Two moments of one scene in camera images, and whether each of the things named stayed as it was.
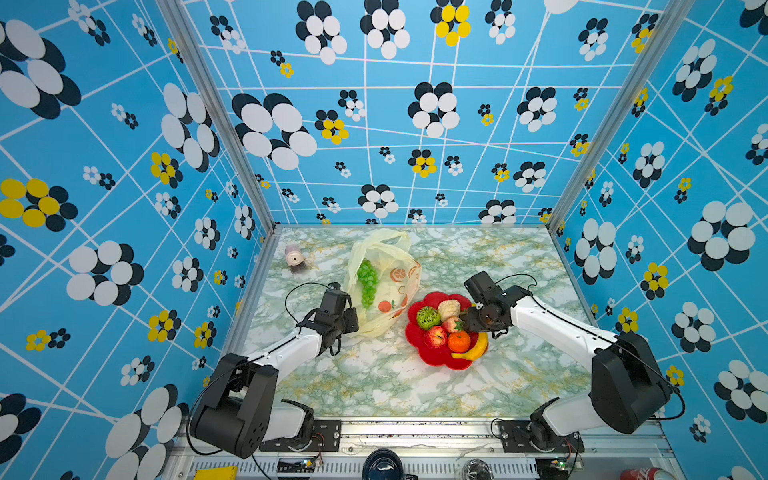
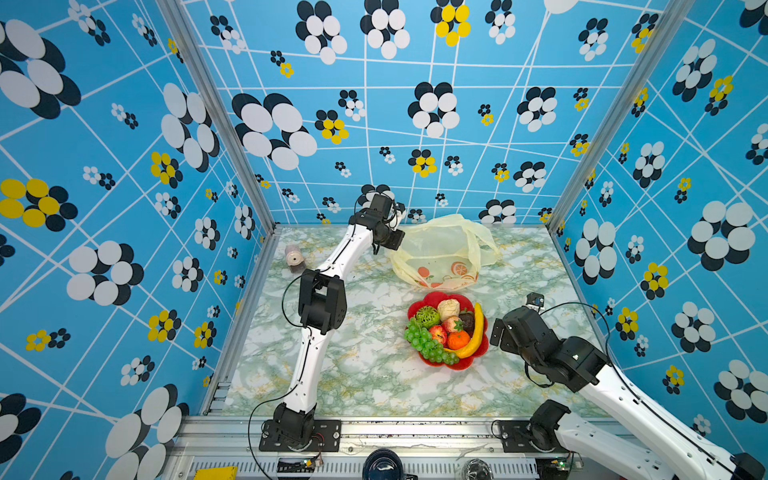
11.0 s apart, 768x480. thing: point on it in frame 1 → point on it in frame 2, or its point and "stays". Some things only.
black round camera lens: [383, 464] stays
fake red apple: [436, 336] stays
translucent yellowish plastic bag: [383, 278] → [443, 253]
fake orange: [459, 341] stays
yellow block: [219, 473] stays
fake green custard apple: [427, 317] stays
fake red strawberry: [452, 324] stays
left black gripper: [349, 314] → [395, 236]
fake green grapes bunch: [368, 278] → [420, 338]
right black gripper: [473, 326] → [505, 341]
